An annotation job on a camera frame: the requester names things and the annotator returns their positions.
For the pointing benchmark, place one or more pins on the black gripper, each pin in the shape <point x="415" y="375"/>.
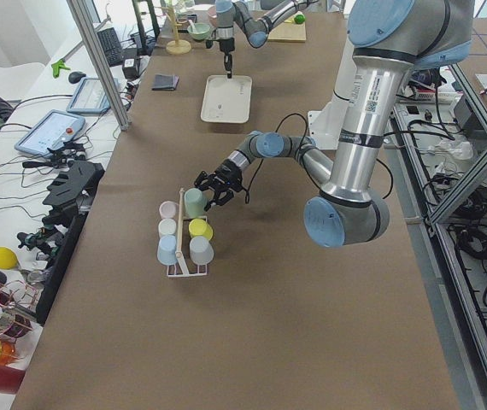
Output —
<point x="228" y="172"/>
<point x="225" y="46"/>

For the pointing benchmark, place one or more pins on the green cup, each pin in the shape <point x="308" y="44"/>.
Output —
<point x="194" y="201"/>

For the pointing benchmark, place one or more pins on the cream rabbit tray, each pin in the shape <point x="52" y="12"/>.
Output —
<point x="226" y="100"/>

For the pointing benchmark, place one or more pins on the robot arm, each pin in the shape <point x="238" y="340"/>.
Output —
<point x="391" y="39"/>
<point x="256" y="31"/>

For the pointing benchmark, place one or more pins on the yellow cup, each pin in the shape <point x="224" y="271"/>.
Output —
<point x="200" y="228"/>

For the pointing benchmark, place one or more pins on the pink cup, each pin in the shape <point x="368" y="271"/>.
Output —
<point x="168" y="210"/>

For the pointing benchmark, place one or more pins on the wooden cup tree stand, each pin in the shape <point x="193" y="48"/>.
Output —
<point x="177" y="46"/>

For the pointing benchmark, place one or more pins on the white cup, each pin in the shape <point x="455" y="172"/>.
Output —
<point x="167" y="227"/>

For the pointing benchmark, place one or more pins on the grey cup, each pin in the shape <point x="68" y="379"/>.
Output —
<point x="201" y="250"/>

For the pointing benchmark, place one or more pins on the blue cup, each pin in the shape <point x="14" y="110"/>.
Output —
<point x="166" y="250"/>

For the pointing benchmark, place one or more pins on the green bowl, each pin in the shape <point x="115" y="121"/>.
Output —
<point x="199" y="31"/>

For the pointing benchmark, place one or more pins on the wooden cutting board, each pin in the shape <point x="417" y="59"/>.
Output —
<point x="289" y="33"/>

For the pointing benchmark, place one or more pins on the grey folded cloths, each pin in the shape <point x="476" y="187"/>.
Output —
<point x="165" y="82"/>

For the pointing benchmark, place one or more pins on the black power adapter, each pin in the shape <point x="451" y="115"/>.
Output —
<point x="131" y="68"/>

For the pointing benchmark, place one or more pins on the black keyboard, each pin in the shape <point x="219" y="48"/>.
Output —
<point x="111" y="46"/>

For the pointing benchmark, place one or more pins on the far teach pendant tablet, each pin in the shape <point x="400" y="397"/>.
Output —
<point x="89" y="98"/>

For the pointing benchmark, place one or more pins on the teach pendant tablet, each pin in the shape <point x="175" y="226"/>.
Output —
<point x="51" y="133"/>
<point x="89" y="98"/>

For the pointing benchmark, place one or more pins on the black computer mouse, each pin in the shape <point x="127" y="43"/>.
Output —
<point x="75" y="77"/>

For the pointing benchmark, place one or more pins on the green clamp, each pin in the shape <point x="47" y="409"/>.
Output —
<point x="57" y="67"/>

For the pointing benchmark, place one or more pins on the near teach pendant tablet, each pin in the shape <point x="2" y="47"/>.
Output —
<point x="51" y="133"/>

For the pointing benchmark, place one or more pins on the yellow lemon upper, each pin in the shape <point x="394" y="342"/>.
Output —
<point x="8" y="259"/>

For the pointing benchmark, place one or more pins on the white wire cup rack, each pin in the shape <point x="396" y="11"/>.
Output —
<point x="181" y="269"/>

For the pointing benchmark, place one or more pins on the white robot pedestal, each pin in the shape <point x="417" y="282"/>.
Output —
<point x="325" y="125"/>

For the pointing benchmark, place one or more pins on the black bracket stand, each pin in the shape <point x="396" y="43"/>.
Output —
<point x="65" y="211"/>

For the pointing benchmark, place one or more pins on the aluminium frame post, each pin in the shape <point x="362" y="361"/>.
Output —
<point x="82" y="19"/>

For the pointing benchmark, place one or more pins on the copper wire bottle rack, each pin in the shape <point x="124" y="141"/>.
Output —
<point x="18" y="302"/>

